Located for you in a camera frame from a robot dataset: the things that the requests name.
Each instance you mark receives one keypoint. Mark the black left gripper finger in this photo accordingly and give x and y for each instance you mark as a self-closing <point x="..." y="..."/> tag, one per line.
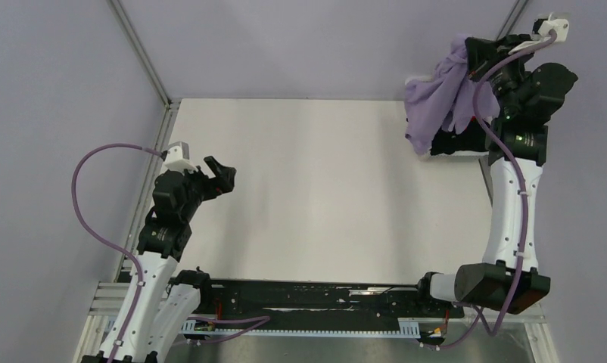
<point x="223" y="185"/>
<point x="219" y="169"/>

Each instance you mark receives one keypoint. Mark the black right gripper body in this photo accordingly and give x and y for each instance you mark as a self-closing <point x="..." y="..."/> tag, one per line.
<point x="505" y="76"/>

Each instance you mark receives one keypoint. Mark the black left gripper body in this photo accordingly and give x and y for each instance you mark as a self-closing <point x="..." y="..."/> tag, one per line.
<point x="200" y="188"/>

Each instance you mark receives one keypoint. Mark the purple t shirt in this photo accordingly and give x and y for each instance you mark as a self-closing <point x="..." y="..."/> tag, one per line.
<point x="441" y="97"/>

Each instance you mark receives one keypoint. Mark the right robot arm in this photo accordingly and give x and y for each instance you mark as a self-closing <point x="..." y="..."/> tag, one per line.
<point x="483" y="91"/>

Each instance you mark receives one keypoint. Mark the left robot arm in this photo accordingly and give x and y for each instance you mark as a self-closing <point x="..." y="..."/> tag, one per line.
<point x="156" y="304"/>

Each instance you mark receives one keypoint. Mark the black t shirt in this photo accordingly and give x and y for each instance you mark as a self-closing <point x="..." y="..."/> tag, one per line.
<point x="469" y="143"/>

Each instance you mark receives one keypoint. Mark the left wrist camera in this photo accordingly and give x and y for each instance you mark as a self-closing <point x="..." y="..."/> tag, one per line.
<point x="177" y="158"/>

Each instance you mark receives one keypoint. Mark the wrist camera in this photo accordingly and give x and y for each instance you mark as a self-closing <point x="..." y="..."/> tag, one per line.
<point x="548" y="29"/>
<point x="177" y="158"/>

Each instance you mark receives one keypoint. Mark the right aluminium corner post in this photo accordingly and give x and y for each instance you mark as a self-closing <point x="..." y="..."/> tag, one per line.
<point x="511" y="19"/>

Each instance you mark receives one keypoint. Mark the aluminium corner post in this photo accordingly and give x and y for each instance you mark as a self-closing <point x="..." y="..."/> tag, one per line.
<point x="511" y="19"/>
<point x="138" y="48"/>

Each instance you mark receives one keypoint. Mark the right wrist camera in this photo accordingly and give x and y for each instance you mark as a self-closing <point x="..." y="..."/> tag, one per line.
<point x="548" y="29"/>

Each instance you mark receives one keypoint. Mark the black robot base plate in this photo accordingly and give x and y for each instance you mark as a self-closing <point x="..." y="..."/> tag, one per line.
<point x="321" y="306"/>

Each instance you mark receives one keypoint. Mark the left aluminium corner post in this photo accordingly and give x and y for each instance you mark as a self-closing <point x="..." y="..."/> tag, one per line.
<point x="138" y="48"/>

